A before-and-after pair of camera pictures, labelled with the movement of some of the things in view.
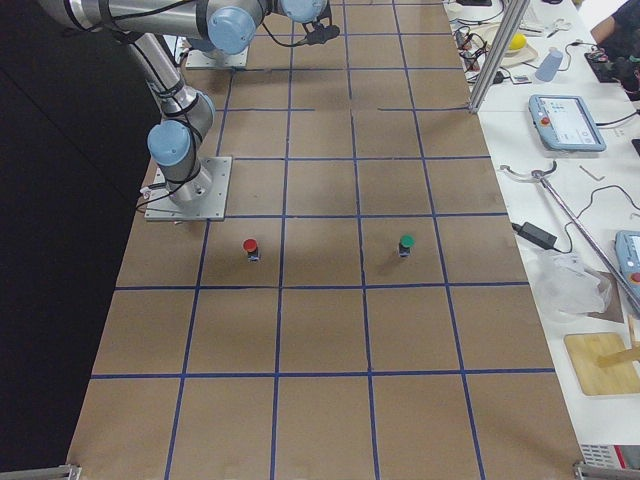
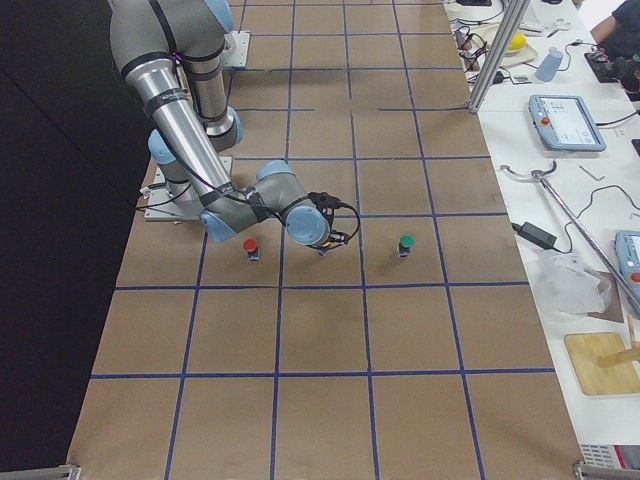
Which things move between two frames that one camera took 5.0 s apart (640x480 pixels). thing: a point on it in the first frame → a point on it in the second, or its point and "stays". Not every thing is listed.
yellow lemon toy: x=517 y=42 stays
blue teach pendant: x=564 y=124 stays
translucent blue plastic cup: x=548 y=67 stays
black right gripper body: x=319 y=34 → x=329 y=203
